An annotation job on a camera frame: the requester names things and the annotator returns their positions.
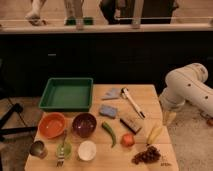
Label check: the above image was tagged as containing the white handled knife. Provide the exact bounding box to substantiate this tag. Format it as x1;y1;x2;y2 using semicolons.
121;87;145;119

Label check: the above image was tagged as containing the yellow banana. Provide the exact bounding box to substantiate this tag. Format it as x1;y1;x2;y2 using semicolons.
146;125;163;145

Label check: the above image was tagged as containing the blue sponge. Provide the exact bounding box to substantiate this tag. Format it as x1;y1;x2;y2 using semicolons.
99;105;118;118

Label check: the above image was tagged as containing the red tomato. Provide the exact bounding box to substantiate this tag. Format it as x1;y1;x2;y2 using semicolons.
121;133;135;147

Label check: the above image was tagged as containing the bunch of dark grapes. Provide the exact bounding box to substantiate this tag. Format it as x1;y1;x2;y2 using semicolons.
132;146;161;164

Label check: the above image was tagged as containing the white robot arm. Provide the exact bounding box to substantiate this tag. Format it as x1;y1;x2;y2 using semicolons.
159;63;213;126

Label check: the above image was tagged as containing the grey folded cloth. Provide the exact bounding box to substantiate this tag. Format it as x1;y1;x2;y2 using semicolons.
102;88;120;100

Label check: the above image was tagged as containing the orange bowl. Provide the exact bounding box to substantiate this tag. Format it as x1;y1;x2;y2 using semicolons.
38;112;66;139

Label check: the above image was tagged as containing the metal cup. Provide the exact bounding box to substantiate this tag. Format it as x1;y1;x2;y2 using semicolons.
29;141;47;159

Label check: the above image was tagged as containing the silver fork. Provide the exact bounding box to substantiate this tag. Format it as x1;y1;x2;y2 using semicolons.
56;129;67;167

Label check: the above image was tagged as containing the green small plate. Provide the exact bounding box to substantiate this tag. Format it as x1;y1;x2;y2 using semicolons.
56;142;72;159

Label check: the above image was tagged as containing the purple bowl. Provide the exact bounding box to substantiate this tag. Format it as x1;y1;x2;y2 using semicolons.
72;113;97;138

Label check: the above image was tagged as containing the green chili pepper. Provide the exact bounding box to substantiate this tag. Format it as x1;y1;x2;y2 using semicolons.
101;122;117;148

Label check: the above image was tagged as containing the green plastic tray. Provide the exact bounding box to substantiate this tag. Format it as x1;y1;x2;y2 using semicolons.
39;78;93;112

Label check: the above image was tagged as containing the black tripod stand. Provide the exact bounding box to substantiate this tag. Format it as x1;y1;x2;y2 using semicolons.
0;103;37;142

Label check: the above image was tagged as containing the wooden scrub brush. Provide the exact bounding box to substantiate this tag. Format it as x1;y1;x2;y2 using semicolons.
120;116;142;134

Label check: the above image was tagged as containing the white small bowl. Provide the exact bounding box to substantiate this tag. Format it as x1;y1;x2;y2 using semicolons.
78;140;97;161

